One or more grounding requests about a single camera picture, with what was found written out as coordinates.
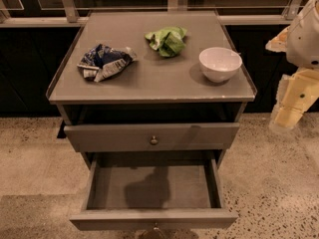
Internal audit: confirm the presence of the grey wooden drawer cabinet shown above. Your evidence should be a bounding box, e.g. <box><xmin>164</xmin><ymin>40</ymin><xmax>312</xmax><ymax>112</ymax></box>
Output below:
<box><xmin>45</xmin><ymin>10</ymin><xmax>258</xmax><ymax>171</ymax></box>

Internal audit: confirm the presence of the brass lower drawer knob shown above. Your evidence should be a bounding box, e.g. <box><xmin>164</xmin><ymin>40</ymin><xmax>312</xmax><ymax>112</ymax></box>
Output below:
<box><xmin>153</xmin><ymin>223</ymin><xmax>160</xmax><ymax>233</ymax></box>

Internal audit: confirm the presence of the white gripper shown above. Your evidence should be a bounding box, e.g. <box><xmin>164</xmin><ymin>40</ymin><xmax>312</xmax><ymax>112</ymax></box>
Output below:
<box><xmin>265</xmin><ymin>0</ymin><xmax>319</xmax><ymax>130</ymax></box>

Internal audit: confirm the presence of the blue chip bag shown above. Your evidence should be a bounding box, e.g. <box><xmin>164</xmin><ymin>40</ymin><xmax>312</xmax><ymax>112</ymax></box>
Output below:
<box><xmin>77</xmin><ymin>44</ymin><xmax>137</xmax><ymax>83</ymax></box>

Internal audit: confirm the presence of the grey open lower drawer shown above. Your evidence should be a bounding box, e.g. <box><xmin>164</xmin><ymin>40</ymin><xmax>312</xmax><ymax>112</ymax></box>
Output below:
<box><xmin>70</xmin><ymin>151</ymin><xmax>237</xmax><ymax>231</ymax></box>

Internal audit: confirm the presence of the crumpled green chip bag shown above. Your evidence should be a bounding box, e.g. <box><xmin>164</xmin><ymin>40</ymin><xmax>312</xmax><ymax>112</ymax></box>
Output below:
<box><xmin>145</xmin><ymin>27</ymin><xmax>187</xmax><ymax>58</ymax></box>

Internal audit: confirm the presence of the metal railing frame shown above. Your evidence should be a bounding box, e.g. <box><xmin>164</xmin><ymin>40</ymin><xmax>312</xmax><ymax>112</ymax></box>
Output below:
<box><xmin>0</xmin><ymin>0</ymin><xmax>308</xmax><ymax>28</ymax></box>

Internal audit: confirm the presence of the grey upper drawer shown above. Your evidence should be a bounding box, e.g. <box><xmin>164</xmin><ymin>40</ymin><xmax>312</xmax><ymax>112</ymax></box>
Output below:
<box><xmin>65</xmin><ymin>122</ymin><xmax>239</xmax><ymax>152</ymax></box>

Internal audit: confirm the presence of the brass upper drawer knob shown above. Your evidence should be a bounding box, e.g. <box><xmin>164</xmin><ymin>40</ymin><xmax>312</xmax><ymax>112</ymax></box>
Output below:
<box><xmin>150</xmin><ymin>135</ymin><xmax>159</xmax><ymax>145</ymax></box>

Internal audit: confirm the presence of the brass drawer knob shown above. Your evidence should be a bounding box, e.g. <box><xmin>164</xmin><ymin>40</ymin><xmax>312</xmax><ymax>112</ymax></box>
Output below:
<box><xmin>150</xmin><ymin>135</ymin><xmax>159</xmax><ymax>145</ymax></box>
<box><xmin>153</xmin><ymin>223</ymin><xmax>160</xmax><ymax>233</ymax></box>

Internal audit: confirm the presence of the white ceramic bowl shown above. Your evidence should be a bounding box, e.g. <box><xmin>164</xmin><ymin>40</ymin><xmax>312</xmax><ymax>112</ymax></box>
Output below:
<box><xmin>199</xmin><ymin>47</ymin><xmax>242</xmax><ymax>83</ymax></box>

